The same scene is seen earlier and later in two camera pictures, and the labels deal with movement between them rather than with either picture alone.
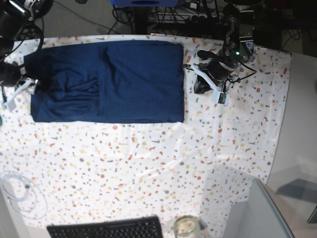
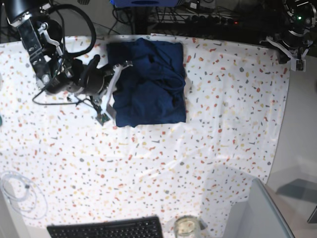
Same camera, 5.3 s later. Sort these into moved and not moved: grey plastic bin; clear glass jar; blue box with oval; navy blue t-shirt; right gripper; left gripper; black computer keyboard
Moved: navy blue t-shirt; right gripper; left gripper
Not moved: grey plastic bin; black computer keyboard; clear glass jar; blue box with oval
